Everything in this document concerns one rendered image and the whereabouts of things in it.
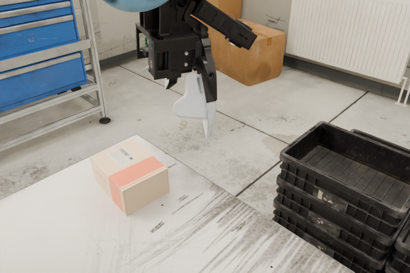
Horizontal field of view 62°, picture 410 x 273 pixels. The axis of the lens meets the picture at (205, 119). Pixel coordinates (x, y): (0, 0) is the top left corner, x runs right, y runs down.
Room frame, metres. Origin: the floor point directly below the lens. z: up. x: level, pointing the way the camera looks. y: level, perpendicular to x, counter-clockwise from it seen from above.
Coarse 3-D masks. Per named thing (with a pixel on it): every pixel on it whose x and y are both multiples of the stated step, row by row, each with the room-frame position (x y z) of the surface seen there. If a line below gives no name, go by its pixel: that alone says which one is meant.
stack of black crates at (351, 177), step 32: (320, 128) 1.12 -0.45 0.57; (288, 160) 0.91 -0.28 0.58; (320, 160) 1.03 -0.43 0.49; (352, 160) 1.03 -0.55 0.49; (384, 160) 0.96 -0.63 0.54; (288, 192) 0.90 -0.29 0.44; (320, 192) 0.82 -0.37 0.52; (352, 192) 0.75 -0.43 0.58; (384, 192) 0.86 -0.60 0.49; (288, 224) 0.89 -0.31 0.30; (320, 224) 0.80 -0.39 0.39; (352, 224) 0.74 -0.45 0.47; (384, 224) 0.69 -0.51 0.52; (352, 256) 0.73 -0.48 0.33; (384, 256) 0.69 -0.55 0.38
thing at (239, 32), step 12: (204, 0) 0.45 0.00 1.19; (192, 12) 0.45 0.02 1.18; (204, 12) 0.45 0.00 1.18; (216, 12) 0.45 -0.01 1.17; (216, 24) 0.45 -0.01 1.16; (228, 24) 0.46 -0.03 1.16; (240, 24) 0.47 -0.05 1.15; (228, 36) 0.46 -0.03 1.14; (240, 36) 0.47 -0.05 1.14; (252, 36) 0.48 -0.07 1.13; (240, 48) 0.49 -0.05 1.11
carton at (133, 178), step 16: (128, 144) 0.72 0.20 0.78; (96, 160) 0.66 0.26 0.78; (112, 160) 0.66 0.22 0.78; (128, 160) 0.66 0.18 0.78; (144, 160) 0.66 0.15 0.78; (96, 176) 0.66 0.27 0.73; (112, 176) 0.60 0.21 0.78; (128, 176) 0.60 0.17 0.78; (144, 176) 0.60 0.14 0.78; (160, 176) 0.61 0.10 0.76; (112, 192) 0.59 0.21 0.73; (128, 192) 0.56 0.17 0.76; (144, 192) 0.58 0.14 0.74; (160, 192) 0.61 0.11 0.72; (128, 208) 0.56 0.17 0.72
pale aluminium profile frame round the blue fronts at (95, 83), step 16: (80, 0) 2.11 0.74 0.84; (64, 48) 1.95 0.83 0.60; (80, 48) 2.02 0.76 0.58; (0, 64) 1.70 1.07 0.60; (16, 64) 1.75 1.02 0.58; (96, 64) 2.11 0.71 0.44; (96, 80) 2.09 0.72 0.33; (64, 96) 1.92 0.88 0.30; (80, 96) 2.30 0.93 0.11; (16, 112) 1.72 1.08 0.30; (32, 112) 1.78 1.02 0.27; (80, 112) 2.01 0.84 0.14; (96, 112) 2.06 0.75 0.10; (48, 128) 1.82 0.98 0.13; (0, 144) 1.63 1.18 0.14; (16, 144) 1.68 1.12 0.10
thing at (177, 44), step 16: (176, 0) 0.44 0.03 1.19; (192, 0) 0.44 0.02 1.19; (144, 16) 0.43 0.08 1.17; (160, 16) 0.42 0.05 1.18; (176, 16) 0.44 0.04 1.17; (192, 16) 0.48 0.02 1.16; (144, 32) 0.43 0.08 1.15; (160, 32) 0.42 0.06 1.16; (176, 32) 0.44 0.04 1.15; (192, 32) 0.44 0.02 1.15; (144, 48) 0.46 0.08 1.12; (160, 48) 0.41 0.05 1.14; (176, 48) 0.42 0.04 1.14; (192, 48) 0.43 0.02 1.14; (160, 64) 0.42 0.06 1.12; (176, 64) 0.42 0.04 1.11; (192, 64) 0.44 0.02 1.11
